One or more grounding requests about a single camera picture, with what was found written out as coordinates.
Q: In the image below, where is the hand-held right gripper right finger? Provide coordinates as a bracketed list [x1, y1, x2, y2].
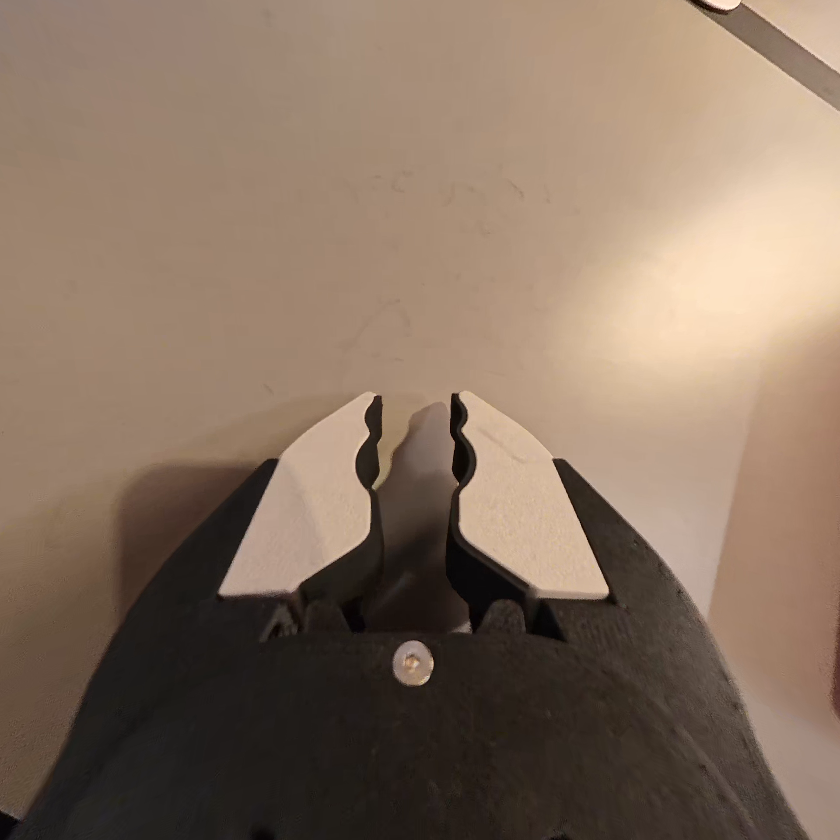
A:
[446, 390, 609, 621]

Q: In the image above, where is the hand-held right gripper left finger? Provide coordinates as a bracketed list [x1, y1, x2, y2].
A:
[217, 392, 385, 621]

